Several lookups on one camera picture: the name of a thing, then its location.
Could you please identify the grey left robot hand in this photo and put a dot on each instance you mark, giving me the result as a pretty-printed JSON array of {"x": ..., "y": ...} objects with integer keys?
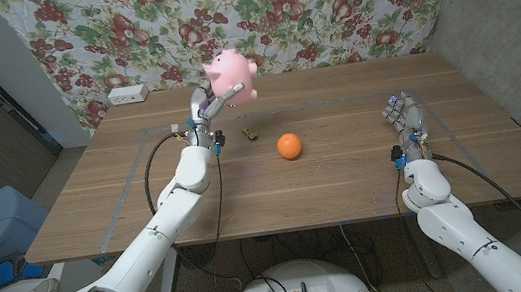
[{"x": 200, "y": 116}]

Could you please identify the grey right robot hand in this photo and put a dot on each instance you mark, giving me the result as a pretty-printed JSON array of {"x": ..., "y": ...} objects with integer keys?
[{"x": 410, "y": 118}]

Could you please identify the pink plastic piggy bank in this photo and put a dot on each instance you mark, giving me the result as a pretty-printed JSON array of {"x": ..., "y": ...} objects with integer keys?
[{"x": 230, "y": 71}]

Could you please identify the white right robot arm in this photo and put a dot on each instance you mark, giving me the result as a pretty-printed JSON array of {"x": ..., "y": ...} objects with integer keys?
[{"x": 453, "y": 231}]

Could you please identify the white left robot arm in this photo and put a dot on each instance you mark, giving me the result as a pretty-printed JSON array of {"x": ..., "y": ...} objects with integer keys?
[{"x": 160, "y": 230}]

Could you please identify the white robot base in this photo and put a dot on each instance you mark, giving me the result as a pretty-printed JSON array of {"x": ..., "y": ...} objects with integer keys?
[{"x": 305, "y": 291}]

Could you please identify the yellow toy car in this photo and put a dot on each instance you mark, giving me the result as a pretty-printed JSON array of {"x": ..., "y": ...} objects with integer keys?
[{"x": 250, "y": 133}]

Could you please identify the white power strip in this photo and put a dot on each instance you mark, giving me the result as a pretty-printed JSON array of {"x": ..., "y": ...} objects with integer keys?
[{"x": 127, "y": 94}]

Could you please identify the grey tape outline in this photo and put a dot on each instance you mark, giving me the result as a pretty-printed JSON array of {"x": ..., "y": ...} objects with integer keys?
[{"x": 335, "y": 104}]

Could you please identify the orange fruit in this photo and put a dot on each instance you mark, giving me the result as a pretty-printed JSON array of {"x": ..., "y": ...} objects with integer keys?
[{"x": 289, "y": 145}]

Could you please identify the round black floor fan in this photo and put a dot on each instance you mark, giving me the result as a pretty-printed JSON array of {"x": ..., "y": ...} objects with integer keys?
[{"x": 199, "y": 256}]

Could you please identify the fruit print backdrop cloth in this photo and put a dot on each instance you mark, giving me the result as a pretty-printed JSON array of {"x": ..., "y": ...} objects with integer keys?
[{"x": 323, "y": 6}]

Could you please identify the blue and black foot pedal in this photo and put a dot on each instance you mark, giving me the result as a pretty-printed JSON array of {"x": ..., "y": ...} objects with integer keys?
[{"x": 5, "y": 273}]

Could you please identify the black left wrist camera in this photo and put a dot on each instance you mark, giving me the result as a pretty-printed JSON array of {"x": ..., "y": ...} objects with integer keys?
[{"x": 219, "y": 138}]

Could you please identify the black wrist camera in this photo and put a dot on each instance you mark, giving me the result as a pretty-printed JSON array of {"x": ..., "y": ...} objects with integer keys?
[
  {"x": 396, "y": 153},
  {"x": 219, "y": 138}
]

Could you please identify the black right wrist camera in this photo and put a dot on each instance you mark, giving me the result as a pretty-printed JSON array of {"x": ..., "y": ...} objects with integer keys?
[{"x": 396, "y": 153}]

